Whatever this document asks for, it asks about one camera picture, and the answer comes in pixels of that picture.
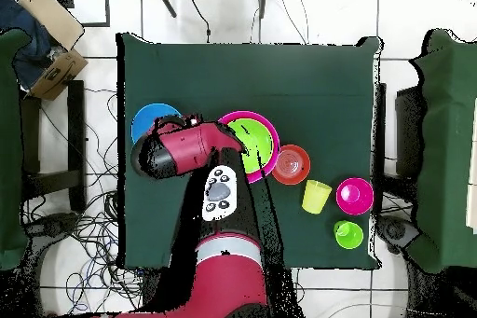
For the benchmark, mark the light green bowl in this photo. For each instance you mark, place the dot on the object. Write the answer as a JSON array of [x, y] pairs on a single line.
[[257, 139]]

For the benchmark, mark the large pink bowl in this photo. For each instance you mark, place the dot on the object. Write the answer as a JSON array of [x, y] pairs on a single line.
[[276, 146]]

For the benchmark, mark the blue bowl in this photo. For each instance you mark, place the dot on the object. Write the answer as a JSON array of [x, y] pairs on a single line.
[[147, 116]]

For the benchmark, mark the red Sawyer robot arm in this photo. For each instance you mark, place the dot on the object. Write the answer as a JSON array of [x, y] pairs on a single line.
[[193, 142]]

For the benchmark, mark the small orange-red bowl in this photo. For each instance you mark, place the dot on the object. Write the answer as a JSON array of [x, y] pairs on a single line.
[[290, 165]]

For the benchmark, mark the dark green tablecloth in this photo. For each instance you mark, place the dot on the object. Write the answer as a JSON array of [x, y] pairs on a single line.
[[261, 79]]

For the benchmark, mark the yellow cup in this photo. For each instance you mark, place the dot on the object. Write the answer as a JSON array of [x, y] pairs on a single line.
[[316, 196]]

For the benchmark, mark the small crimson bowl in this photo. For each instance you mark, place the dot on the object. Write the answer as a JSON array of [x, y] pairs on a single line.
[[354, 196]]

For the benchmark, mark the green cup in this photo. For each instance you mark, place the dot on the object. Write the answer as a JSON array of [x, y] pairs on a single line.
[[349, 236]]

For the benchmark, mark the black tripod leg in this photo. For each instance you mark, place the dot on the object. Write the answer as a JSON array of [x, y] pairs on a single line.
[[166, 1], [263, 1]]

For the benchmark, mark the brown cardboard box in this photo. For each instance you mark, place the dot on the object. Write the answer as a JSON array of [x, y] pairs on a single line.
[[56, 75]]

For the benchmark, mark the green cloth covered table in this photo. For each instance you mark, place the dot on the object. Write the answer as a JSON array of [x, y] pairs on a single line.
[[9, 146], [447, 146]]

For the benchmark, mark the beige box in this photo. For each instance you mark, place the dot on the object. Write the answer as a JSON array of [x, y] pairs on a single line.
[[52, 16]]

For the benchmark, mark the dark blue cloth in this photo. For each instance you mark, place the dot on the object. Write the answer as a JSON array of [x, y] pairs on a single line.
[[26, 49]]

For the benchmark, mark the black stool frame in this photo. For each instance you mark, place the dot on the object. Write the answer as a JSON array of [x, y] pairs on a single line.
[[76, 127]]

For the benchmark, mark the grey pedestal foot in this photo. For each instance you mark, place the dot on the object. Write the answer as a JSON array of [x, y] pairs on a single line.
[[397, 232], [56, 224]]

